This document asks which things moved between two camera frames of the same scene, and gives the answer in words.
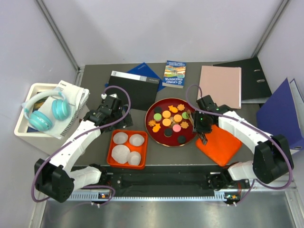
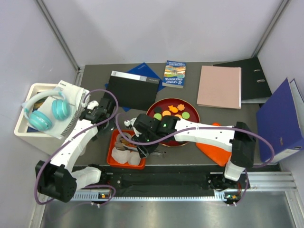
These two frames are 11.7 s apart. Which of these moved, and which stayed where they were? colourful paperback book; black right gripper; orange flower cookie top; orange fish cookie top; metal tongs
Moved: black right gripper; metal tongs
Stayed: colourful paperback book; orange fish cookie top; orange flower cookie top
